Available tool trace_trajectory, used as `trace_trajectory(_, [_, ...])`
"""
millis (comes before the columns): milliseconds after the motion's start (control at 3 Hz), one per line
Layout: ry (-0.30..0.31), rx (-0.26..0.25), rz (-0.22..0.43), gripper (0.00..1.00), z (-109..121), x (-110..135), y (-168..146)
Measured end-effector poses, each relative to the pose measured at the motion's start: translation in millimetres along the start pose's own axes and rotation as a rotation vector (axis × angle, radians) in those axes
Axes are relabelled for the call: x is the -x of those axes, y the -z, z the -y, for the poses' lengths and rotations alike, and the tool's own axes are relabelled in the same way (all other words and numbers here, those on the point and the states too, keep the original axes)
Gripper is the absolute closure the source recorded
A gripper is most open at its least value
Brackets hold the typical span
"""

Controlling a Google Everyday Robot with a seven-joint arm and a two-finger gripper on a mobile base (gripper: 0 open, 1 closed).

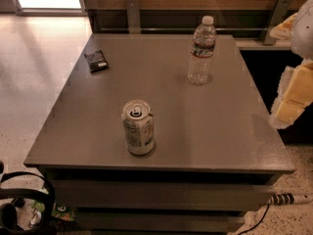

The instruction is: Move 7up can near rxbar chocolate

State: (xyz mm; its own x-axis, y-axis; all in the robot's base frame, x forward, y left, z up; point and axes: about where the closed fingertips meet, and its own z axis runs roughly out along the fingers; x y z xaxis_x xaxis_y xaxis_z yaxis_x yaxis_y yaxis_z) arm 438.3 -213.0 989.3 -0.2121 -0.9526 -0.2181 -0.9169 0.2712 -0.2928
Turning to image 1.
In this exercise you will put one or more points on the black rxbar chocolate packet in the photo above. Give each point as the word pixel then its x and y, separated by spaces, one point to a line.
pixel 96 61

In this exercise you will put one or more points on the left grey metal bracket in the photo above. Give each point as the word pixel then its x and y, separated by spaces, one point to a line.
pixel 133 16

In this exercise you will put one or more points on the grey drawer cabinet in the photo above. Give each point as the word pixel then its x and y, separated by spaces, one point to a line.
pixel 215 156

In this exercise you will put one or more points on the right grey metal bracket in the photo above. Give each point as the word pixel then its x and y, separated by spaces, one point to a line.
pixel 276 17

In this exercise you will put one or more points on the green snack bag on floor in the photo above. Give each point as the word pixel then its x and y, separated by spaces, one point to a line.
pixel 58 212

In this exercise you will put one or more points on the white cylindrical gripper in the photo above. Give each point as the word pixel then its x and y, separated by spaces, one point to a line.
pixel 303 33

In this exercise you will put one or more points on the white green 7up can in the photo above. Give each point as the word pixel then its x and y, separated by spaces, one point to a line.
pixel 138 123

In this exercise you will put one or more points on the clear plastic water bottle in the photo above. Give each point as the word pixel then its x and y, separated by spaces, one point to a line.
pixel 202 48

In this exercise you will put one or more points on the horizontal metal rail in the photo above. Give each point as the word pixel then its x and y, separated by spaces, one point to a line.
pixel 176 29

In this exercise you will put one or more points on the grey metal bracket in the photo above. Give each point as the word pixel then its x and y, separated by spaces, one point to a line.
pixel 276 17
pixel 133 16

